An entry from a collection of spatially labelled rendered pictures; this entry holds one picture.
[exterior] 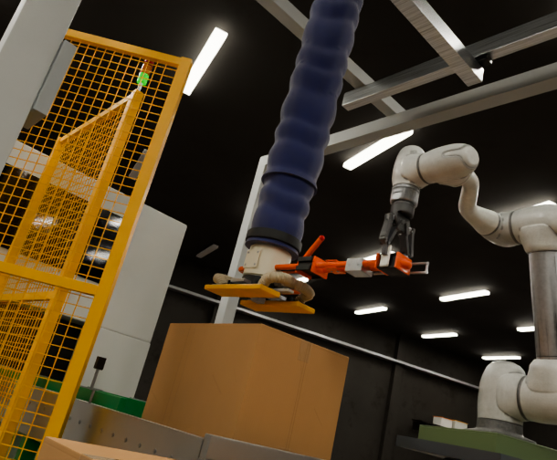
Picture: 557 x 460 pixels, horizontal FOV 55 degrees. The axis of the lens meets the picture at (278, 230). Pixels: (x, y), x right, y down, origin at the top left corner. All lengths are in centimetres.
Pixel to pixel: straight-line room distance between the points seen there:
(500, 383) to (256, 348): 93
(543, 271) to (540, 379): 37
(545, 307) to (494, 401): 38
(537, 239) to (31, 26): 193
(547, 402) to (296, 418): 83
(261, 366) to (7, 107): 120
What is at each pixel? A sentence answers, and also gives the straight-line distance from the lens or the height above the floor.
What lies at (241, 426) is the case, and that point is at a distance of 166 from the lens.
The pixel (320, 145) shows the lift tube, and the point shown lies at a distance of 226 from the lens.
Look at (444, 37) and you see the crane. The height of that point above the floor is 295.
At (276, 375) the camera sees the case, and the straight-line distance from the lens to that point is 171.
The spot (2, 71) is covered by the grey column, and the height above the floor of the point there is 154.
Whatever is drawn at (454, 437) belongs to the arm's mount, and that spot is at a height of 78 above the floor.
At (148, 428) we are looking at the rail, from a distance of 176.
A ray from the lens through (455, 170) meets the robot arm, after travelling 170.
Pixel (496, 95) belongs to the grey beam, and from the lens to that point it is 407.
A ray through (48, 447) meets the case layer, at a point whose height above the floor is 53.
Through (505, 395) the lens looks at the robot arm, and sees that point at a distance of 212.
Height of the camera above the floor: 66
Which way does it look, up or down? 20 degrees up
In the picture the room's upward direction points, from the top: 14 degrees clockwise
